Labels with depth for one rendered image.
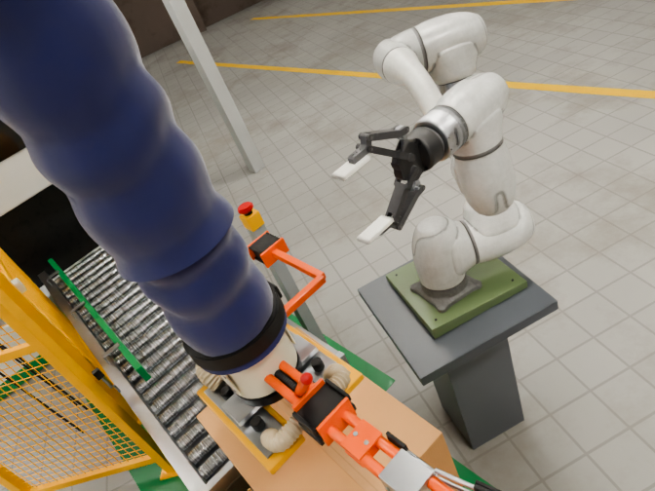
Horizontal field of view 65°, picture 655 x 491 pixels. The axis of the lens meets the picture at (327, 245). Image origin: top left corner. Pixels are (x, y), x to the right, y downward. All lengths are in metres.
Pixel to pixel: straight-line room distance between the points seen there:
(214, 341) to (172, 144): 0.39
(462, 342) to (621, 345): 1.07
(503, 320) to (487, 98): 0.88
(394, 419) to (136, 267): 0.74
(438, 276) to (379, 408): 0.51
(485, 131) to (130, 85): 0.62
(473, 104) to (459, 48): 0.57
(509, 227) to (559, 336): 1.05
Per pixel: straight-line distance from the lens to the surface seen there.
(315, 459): 1.36
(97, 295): 3.35
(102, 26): 0.81
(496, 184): 1.07
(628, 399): 2.45
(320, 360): 1.23
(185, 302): 0.96
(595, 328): 2.66
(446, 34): 1.54
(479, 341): 1.68
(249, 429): 1.24
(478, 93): 1.02
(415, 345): 1.71
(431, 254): 1.62
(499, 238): 1.68
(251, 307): 1.01
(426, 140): 0.93
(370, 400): 1.39
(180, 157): 0.87
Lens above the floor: 2.05
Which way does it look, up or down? 36 degrees down
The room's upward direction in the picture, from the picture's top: 24 degrees counter-clockwise
